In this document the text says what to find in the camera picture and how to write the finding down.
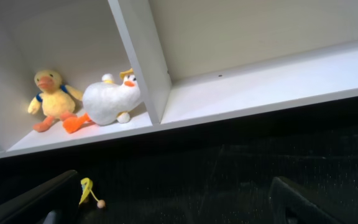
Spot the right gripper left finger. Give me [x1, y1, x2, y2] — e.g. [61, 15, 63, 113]
[0, 169, 82, 224]

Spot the white plush duck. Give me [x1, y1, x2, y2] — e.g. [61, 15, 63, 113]
[62, 68, 143, 134]

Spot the white shelf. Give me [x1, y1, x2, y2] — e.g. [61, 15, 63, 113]
[0, 0, 358, 162]

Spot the yellow plush duck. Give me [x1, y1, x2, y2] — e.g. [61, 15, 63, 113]
[27, 69, 84, 133]

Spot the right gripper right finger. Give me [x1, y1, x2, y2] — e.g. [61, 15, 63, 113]
[268, 176, 354, 224]

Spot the yellow rattle drum toy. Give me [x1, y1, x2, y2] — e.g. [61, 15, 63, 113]
[78, 177, 106, 209]

